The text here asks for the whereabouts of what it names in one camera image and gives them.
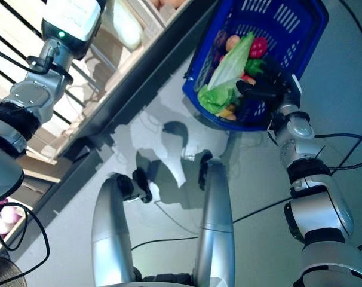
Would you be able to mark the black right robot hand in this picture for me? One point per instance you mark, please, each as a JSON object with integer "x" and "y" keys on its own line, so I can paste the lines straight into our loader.
{"x": 267, "y": 88}

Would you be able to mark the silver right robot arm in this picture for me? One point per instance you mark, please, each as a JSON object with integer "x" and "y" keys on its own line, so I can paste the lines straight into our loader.
{"x": 318, "y": 209}

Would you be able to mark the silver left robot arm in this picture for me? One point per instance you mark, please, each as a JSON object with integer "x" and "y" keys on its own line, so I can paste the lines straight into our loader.
{"x": 28, "y": 98}

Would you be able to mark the blue plastic shopping basket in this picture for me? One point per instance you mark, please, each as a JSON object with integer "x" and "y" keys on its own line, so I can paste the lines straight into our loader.
{"x": 228, "y": 121}

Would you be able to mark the small green pepper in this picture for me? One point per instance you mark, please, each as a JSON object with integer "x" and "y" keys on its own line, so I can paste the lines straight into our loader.
{"x": 254, "y": 66}

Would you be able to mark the small red pepper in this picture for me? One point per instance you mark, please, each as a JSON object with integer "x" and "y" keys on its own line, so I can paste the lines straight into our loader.
{"x": 258, "y": 48}

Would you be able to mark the small yellow vegetable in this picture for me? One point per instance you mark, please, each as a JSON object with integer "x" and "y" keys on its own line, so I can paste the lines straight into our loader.
{"x": 227, "y": 113}

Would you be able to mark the small purple eggplant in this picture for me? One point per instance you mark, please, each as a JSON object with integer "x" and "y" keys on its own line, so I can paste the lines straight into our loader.
{"x": 220, "y": 39}

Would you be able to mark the wooden slat crate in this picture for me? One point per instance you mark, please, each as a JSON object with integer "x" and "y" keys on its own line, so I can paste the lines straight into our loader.
{"x": 124, "y": 65}
{"x": 166, "y": 15}

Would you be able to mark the silver right robot leg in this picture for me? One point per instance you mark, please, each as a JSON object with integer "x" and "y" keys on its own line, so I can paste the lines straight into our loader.
{"x": 217, "y": 224}

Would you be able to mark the silver robot leg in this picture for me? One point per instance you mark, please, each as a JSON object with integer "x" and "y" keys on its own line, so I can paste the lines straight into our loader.
{"x": 217, "y": 224}
{"x": 109, "y": 239}

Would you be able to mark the dark robot pelvis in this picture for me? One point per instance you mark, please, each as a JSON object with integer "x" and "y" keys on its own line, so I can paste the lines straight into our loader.
{"x": 166, "y": 279}

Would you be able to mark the silver left robot leg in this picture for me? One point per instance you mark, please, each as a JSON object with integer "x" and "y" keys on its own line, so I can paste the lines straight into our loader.
{"x": 109, "y": 239}

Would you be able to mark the dark ribbed round object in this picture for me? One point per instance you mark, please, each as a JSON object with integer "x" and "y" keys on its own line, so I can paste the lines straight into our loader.
{"x": 3, "y": 273}

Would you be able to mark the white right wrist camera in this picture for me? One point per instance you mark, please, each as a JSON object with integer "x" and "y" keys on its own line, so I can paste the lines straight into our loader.
{"x": 296, "y": 86}

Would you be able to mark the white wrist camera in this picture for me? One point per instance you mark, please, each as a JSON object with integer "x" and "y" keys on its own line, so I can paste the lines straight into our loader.
{"x": 296, "y": 86}
{"x": 73, "y": 18}

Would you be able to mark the wooden display shelf frame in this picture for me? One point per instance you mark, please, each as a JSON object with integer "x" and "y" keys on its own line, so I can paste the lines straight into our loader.
{"x": 130, "y": 83}

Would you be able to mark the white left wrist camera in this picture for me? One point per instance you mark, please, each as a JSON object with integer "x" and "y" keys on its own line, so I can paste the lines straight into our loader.
{"x": 73, "y": 18}

